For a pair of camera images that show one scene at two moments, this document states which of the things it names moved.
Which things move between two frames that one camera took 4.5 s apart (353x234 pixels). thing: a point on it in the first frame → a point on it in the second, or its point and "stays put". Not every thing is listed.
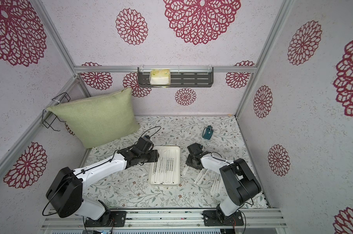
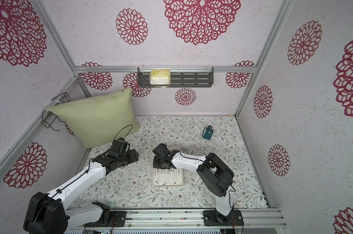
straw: [170, 167] stays put
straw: [160, 167] stays put
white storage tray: [166, 171] stays put
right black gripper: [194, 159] → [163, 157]
